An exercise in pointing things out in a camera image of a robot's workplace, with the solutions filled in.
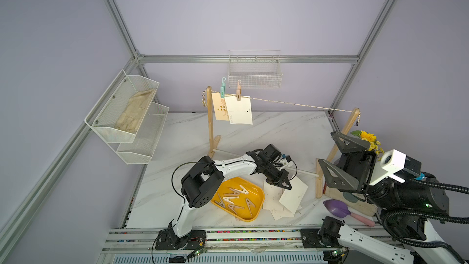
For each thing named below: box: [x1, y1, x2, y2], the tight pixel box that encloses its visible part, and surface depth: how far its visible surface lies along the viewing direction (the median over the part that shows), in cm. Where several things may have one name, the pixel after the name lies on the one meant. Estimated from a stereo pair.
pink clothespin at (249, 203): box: [245, 198, 256, 216], surface depth 84 cm
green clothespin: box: [220, 77, 227, 99], surface depth 66 cm
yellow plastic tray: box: [210, 176, 265, 222], surface depth 85 cm
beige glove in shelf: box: [114, 88, 157, 134], surface depth 80 cm
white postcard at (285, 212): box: [269, 205, 295, 221], surface depth 81 cm
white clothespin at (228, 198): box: [222, 196, 240, 205], surface depth 85 cm
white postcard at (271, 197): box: [262, 180, 284, 211], surface depth 86 cm
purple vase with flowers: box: [350, 130, 385, 156], surface depth 78 cm
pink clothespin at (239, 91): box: [236, 79, 242, 101], surface depth 66 cm
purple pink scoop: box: [323, 199, 375, 227], surface depth 82 cm
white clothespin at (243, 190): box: [234, 184, 250, 195], surface depth 88 cm
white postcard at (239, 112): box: [224, 95, 253, 125], surface depth 71 cm
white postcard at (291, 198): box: [279, 176, 309, 215], surface depth 79 cm
